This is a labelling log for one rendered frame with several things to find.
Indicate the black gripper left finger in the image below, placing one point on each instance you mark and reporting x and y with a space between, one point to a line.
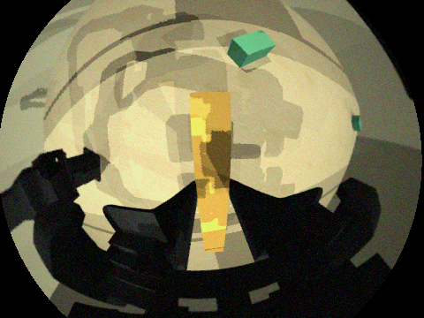
171 223

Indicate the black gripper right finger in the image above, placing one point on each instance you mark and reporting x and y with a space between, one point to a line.
262 216

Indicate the green block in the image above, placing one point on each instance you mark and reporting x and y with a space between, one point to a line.
249 47
356 123

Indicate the yellow bar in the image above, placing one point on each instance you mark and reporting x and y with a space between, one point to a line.
211 140

